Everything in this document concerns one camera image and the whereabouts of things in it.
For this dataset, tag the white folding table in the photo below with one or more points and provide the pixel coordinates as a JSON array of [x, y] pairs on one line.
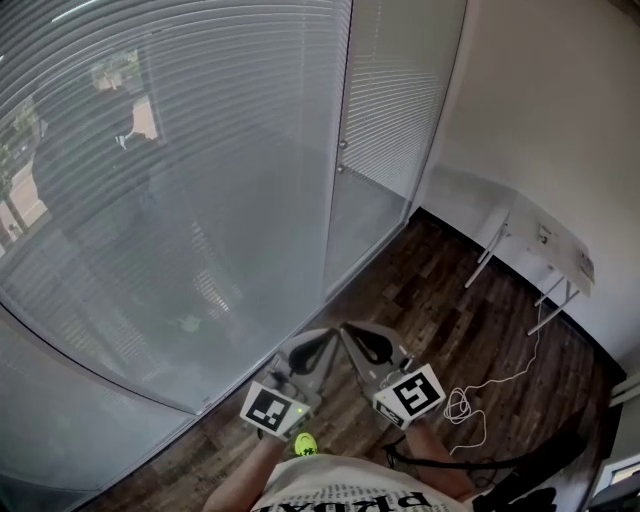
[[530, 220]]

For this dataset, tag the black body-worn device box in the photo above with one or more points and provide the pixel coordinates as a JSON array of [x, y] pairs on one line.
[[540, 465]]

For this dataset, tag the person's right forearm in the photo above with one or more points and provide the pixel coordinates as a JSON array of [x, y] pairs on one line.
[[435, 450]]

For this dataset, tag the neon yellow shoe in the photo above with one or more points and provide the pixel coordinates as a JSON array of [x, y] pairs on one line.
[[306, 445]]

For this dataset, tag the small grey table object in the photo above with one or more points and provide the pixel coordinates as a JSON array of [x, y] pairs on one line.
[[587, 264]]

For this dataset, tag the person's left forearm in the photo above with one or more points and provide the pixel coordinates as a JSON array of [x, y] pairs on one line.
[[250, 470]]

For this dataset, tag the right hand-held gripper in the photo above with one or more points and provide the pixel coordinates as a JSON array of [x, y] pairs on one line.
[[412, 392]]

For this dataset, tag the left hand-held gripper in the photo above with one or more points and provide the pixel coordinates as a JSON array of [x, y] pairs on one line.
[[267, 407]]

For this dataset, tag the white printed t-shirt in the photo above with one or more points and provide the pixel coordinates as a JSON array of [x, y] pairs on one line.
[[350, 475]]

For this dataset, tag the white window blinds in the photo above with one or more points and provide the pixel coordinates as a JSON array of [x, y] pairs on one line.
[[225, 100], [395, 100]]

